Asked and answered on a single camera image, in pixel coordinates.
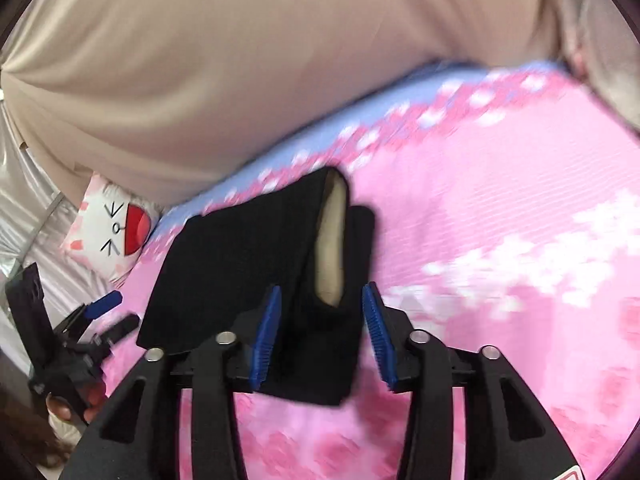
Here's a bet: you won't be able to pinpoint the person's left hand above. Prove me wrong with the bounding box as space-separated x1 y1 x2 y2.
45 379 108 425

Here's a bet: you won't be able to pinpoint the beige duvet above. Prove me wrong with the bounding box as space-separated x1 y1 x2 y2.
0 0 591 206

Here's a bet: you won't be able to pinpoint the shiny grey curtain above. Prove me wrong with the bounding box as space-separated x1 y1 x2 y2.
0 105 93 351

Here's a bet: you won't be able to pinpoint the pink rose print bedsheet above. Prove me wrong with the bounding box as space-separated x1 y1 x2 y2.
100 60 640 480

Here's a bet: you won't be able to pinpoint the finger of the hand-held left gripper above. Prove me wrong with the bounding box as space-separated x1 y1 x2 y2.
82 290 123 322
95 314 142 348

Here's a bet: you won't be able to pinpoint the white cartoon face pillow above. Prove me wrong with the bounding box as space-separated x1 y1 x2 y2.
60 172 161 283

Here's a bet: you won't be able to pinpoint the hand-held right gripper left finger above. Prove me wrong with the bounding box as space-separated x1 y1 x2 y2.
60 284 283 480

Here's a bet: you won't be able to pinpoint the pale floral quilt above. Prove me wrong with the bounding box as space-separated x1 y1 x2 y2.
545 0 640 128

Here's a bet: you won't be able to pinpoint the black pants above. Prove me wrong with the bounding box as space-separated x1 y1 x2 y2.
136 166 376 407

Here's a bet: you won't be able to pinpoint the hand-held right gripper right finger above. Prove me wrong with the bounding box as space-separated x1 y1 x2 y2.
361 281 586 480

